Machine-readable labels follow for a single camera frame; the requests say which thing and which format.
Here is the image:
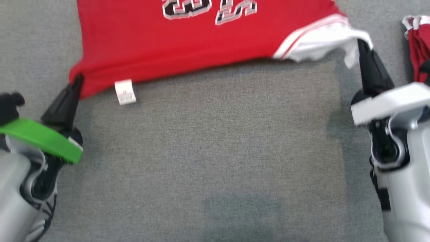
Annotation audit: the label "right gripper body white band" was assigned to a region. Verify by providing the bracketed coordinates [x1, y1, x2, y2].
[350, 83, 430, 127]

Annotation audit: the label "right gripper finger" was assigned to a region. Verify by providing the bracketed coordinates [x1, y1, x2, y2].
[357, 39, 375, 96]
[364, 39, 395, 95]

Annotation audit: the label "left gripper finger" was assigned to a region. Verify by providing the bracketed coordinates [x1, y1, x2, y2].
[62, 75, 85, 130]
[41, 76, 79, 127]

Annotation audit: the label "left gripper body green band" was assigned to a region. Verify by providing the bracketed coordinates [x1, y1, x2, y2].
[0, 118, 84, 165]

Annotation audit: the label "red shorts white stripes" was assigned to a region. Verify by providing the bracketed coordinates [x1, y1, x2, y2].
[402, 15, 430, 84]

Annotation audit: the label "red basketball jersey white trim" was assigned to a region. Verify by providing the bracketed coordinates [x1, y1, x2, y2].
[68, 0, 374, 106]

